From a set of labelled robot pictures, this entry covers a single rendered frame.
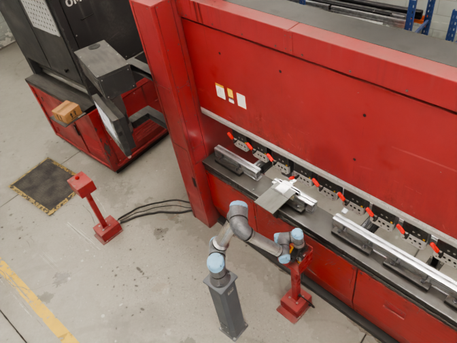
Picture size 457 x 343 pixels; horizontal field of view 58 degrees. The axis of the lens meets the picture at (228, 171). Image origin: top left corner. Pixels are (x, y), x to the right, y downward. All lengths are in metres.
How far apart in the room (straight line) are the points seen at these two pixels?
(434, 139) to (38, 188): 4.47
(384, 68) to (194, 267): 2.67
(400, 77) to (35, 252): 3.91
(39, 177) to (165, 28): 3.19
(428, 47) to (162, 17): 1.64
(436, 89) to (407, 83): 0.13
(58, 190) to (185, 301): 2.22
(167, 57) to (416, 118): 1.70
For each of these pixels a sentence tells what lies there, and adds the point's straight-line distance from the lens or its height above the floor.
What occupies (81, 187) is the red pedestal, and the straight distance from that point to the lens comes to 3.97.
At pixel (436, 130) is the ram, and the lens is 2.12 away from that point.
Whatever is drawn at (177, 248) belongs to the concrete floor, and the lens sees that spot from 4.20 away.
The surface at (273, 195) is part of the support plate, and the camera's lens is 3.12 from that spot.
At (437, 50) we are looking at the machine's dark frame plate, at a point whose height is 2.30.
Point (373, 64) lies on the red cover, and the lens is 2.08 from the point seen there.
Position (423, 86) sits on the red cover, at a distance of 2.01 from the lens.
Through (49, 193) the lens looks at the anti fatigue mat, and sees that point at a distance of 5.33.
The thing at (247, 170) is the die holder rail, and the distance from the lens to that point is 3.42.
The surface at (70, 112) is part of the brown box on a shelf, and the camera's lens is 4.43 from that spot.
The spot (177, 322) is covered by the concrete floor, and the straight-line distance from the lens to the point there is 3.81.
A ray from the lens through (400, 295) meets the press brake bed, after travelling 2.99.
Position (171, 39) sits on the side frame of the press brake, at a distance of 3.02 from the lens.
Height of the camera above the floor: 3.33
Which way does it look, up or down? 44 degrees down
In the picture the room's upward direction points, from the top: 11 degrees counter-clockwise
